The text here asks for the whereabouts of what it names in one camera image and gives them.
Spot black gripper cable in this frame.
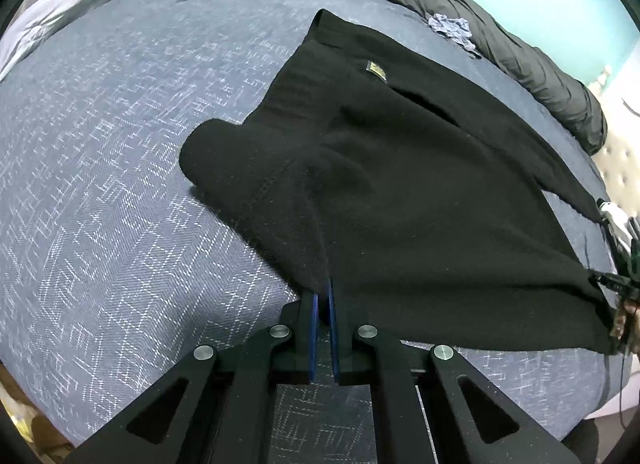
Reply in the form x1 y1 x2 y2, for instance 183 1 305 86
614 337 637 430

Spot person's right hand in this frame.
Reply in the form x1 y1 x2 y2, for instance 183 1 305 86
611 298 640 354

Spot small blue crumpled cloth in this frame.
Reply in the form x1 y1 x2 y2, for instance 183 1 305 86
427 13 482 59

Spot dark grey rolled duvet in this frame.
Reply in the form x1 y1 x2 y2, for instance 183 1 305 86
388 0 608 155

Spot cardboard box on floor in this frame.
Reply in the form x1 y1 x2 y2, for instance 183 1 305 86
1 366 75 463

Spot cream tufted headboard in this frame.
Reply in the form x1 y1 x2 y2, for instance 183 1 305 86
592 59 640 218

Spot blue patterned bed sheet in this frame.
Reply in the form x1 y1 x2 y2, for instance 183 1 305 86
1 0 599 442

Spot white black folded garment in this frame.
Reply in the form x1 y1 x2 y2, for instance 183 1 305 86
597 198 639 265

